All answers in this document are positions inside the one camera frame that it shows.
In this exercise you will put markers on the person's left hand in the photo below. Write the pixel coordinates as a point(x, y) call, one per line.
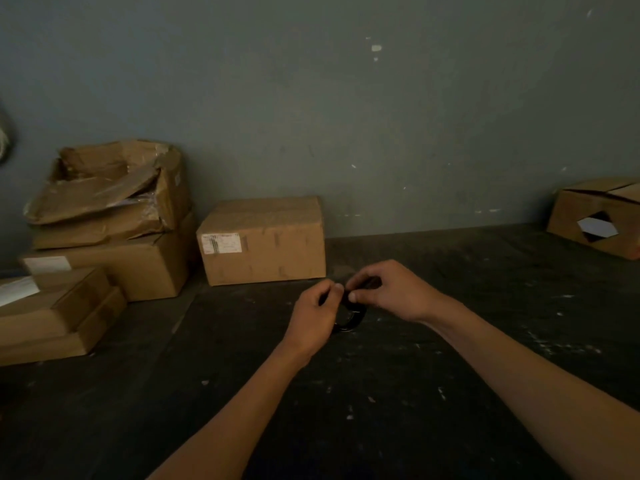
point(312, 324)

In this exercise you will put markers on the person's right hand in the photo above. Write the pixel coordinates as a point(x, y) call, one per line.
point(405, 292)

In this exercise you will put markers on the person's right forearm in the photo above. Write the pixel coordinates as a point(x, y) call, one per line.
point(540, 389)

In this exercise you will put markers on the person's left forearm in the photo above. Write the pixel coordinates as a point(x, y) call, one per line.
point(230, 424)

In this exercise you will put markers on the sealed cardboard box white label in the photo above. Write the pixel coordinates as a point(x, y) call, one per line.
point(270, 244)

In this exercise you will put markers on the cardboard box diamond cutout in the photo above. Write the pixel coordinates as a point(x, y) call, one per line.
point(565, 219)

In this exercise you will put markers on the large cardboard box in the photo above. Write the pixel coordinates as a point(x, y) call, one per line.
point(135, 269)

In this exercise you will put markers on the torn open cardboard box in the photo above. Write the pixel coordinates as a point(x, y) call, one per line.
point(105, 189)

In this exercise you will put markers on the flat cardboard box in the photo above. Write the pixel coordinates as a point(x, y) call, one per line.
point(55, 307)
point(65, 344)

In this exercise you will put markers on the white paper slip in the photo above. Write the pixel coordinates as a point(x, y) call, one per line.
point(17, 290)

